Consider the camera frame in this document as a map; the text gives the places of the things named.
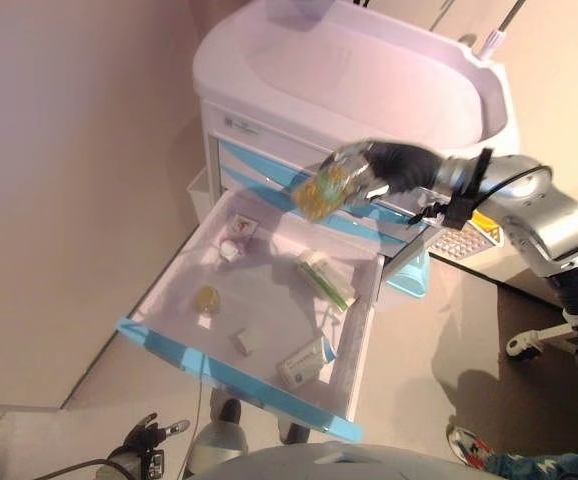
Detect silver left robot leg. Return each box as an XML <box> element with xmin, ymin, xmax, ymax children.
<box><xmin>188</xmin><ymin>419</ymin><xmax>250</xmax><ymax>474</ymax></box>

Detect white medicine box blue print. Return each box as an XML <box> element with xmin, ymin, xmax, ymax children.
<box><xmin>274</xmin><ymin>335</ymin><xmax>338</xmax><ymax>389</ymax></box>

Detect blue front cart drawer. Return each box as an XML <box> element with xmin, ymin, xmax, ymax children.
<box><xmin>115</xmin><ymin>188</ymin><xmax>385</xmax><ymax>442</ymax></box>
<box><xmin>217</xmin><ymin>139</ymin><xmax>433</xmax><ymax>236</ymax></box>
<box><xmin>220</xmin><ymin>167</ymin><xmax>405</xmax><ymax>259</ymax></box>

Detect blue patterned trousers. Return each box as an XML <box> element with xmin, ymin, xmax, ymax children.
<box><xmin>483</xmin><ymin>451</ymin><xmax>578</xmax><ymax>480</ymax></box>

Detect small white pill bottle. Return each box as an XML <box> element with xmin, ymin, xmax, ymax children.
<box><xmin>218</xmin><ymin>238</ymin><xmax>248</xmax><ymax>264</ymax></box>

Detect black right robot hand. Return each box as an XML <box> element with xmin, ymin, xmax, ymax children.
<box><xmin>338</xmin><ymin>139</ymin><xmax>443</xmax><ymax>204</ymax></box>

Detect white sachet red mark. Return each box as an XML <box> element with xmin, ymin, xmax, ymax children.
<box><xmin>231</xmin><ymin>213</ymin><xmax>259</xmax><ymax>236</ymax></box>

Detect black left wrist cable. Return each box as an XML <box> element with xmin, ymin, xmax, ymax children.
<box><xmin>18</xmin><ymin>457</ymin><xmax>115</xmax><ymax>480</ymax></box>

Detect white object at right edge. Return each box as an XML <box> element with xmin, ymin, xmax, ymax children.
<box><xmin>506</xmin><ymin>332</ymin><xmax>545</xmax><ymax>362</ymax></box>

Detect cart label sticker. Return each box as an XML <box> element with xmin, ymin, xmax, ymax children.
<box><xmin>223</xmin><ymin>115</ymin><xmax>263</xmax><ymax>136</ymax></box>

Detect round amber jar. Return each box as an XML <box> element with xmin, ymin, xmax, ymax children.
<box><xmin>192</xmin><ymin>284</ymin><xmax>223</xmax><ymax>316</ymax></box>

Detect metal IV pole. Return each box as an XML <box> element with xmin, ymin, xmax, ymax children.
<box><xmin>476</xmin><ymin>0</ymin><xmax>528</xmax><ymax>61</ymax></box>

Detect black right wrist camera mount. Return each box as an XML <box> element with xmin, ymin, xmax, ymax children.
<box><xmin>443</xmin><ymin>148</ymin><xmax>493</xmax><ymax>229</ymax></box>

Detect clear packet green strip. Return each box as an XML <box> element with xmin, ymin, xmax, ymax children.
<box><xmin>296</xmin><ymin>249</ymin><xmax>358</xmax><ymax>311</ymax></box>

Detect white medical cart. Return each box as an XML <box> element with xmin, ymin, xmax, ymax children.
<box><xmin>191</xmin><ymin>0</ymin><xmax>523</xmax><ymax>301</ymax></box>

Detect white bed frame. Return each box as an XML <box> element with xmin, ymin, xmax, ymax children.
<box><xmin>506</xmin><ymin>319</ymin><xmax>578</xmax><ymax>361</ymax></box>

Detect waste bin with blue lid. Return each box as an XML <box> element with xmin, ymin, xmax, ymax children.
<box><xmin>386</xmin><ymin>247</ymin><xmax>433</xmax><ymax>301</ymax></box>

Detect thin grey cord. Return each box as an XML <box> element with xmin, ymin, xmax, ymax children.
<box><xmin>182</xmin><ymin>369</ymin><xmax>205</xmax><ymax>479</ymax></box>

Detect small white box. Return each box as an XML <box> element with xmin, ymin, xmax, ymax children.
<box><xmin>231</xmin><ymin>327</ymin><xmax>258</xmax><ymax>357</ymax></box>

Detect black left robot foot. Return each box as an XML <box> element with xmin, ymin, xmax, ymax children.
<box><xmin>217</xmin><ymin>398</ymin><xmax>244</xmax><ymax>425</ymax></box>

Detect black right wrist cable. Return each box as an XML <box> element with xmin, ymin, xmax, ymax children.
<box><xmin>471</xmin><ymin>167</ymin><xmax>555</xmax><ymax>206</ymax></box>

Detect yellow sharps container red lid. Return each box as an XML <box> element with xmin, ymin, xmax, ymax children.
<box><xmin>468</xmin><ymin>209</ymin><xmax>503</xmax><ymax>246</ymax></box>

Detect colourful sneaker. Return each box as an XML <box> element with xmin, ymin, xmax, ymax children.
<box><xmin>447</xmin><ymin>427</ymin><xmax>495</xmax><ymax>469</ymax></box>

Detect black right robot foot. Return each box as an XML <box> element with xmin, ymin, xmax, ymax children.
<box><xmin>277</xmin><ymin>422</ymin><xmax>311</xmax><ymax>446</ymax></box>

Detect grey robot torso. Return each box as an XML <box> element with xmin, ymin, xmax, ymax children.
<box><xmin>203</xmin><ymin>442</ymin><xmax>490</xmax><ymax>480</ymax></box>

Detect black robot foot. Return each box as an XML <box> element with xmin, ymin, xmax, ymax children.
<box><xmin>217</xmin><ymin>398</ymin><xmax>244</xmax><ymax>425</ymax></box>
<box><xmin>277</xmin><ymin>422</ymin><xmax>311</xmax><ymax>446</ymax></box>

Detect clear yellow plastic packet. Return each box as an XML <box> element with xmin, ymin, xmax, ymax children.
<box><xmin>291</xmin><ymin>142</ymin><xmax>385</xmax><ymax>221</ymax></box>

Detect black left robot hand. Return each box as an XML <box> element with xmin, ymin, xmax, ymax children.
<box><xmin>121</xmin><ymin>412</ymin><xmax>191</xmax><ymax>454</ymax></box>

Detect clear side bin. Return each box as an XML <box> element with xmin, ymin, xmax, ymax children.
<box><xmin>186</xmin><ymin>167</ymin><xmax>211</xmax><ymax>217</ymax></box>

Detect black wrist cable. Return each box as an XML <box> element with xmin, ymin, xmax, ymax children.
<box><xmin>471</xmin><ymin>167</ymin><xmax>555</xmax><ymax>206</ymax></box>
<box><xmin>18</xmin><ymin>457</ymin><xmax>115</xmax><ymax>480</ymax></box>

